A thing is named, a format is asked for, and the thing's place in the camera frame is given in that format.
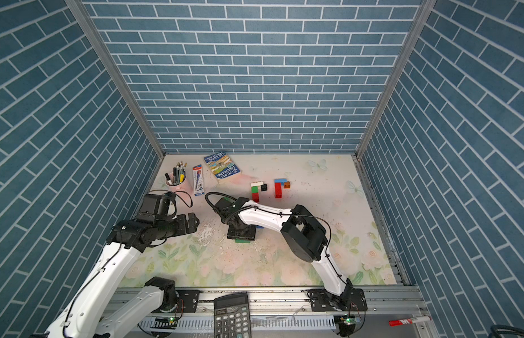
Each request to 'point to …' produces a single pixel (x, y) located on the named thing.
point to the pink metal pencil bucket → (186, 184)
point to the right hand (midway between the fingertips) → (238, 240)
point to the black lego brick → (264, 187)
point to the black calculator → (232, 317)
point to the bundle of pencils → (179, 172)
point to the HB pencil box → (198, 180)
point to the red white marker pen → (408, 321)
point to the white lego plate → (256, 184)
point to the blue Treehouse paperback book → (221, 165)
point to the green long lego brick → (242, 241)
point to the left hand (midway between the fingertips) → (193, 223)
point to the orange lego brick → (287, 184)
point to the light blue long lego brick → (282, 181)
